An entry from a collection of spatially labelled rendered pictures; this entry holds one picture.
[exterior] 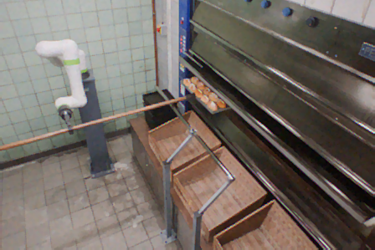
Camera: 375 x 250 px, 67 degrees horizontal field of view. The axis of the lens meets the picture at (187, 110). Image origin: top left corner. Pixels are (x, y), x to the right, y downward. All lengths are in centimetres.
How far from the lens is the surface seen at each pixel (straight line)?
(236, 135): 227
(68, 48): 227
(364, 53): 140
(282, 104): 176
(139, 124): 310
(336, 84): 150
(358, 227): 176
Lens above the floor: 246
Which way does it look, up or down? 35 degrees down
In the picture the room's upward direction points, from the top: 1 degrees clockwise
